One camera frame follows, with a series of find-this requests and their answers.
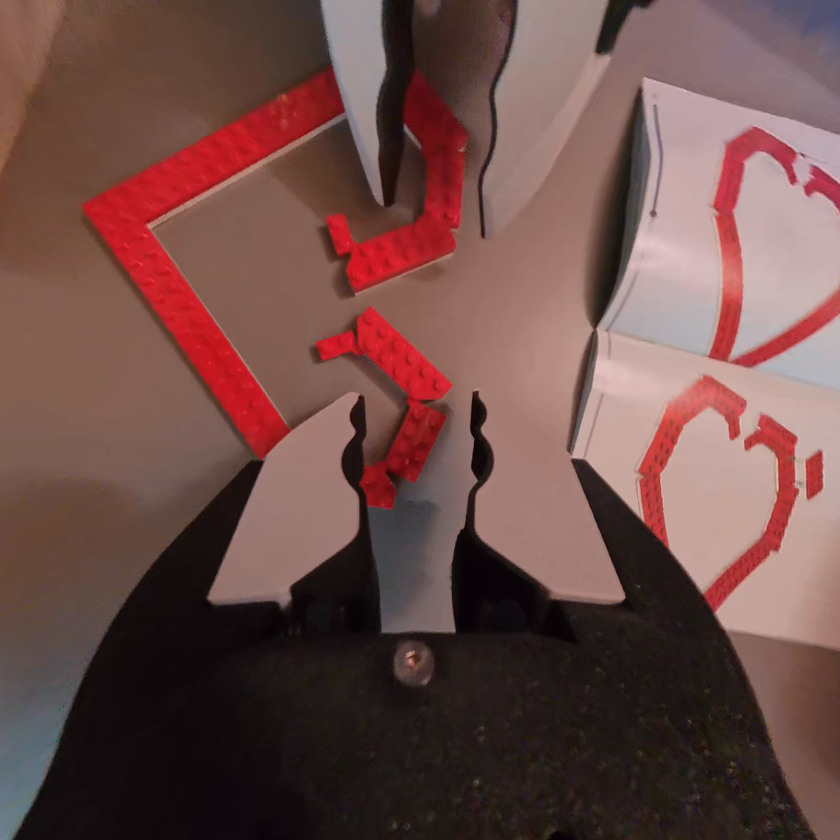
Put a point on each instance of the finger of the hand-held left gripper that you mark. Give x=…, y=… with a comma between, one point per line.
x=358, y=65
x=544, y=98

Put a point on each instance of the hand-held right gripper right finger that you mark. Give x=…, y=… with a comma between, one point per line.
x=538, y=525

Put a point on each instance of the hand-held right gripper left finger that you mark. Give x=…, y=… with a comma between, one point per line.
x=295, y=512

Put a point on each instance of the small red brick arc piece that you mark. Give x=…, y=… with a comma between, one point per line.
x=400, y=358

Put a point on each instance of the large red brick heart frame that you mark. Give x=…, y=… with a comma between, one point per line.
x=164, y=190

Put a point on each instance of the open instruction booklet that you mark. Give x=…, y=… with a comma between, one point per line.
x=682, y=275

